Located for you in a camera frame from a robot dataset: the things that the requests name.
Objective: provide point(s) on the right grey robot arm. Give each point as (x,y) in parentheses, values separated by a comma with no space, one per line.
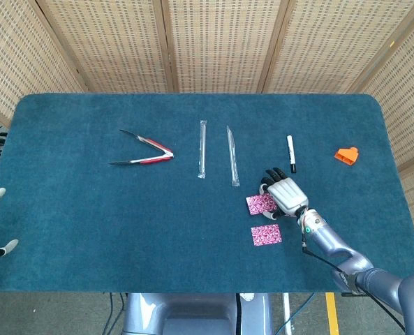
(325,237)

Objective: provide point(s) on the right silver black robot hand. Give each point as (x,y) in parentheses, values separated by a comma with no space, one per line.
(288,195)

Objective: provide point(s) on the white marker with black cap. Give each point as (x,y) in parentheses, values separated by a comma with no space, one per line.
(290,151)

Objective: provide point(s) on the woven rattan folding screen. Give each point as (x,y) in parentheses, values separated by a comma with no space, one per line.
(220,42)

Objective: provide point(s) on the blue carpet table cover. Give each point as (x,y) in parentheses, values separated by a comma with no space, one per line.
(88,227)

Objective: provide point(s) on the pink patterned card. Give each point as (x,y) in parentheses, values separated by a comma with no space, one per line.
(266,234)
(257,204)

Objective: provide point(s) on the yellow floor tape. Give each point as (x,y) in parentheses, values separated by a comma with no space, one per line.
(332,314)

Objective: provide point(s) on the clear wrapped straw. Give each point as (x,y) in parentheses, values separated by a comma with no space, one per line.
(202,150)
(232,157)

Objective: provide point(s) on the orange plastic block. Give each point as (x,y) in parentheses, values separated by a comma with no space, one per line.
(346,156)

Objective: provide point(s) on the grey robot torso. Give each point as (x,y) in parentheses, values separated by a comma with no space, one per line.
(192,314)

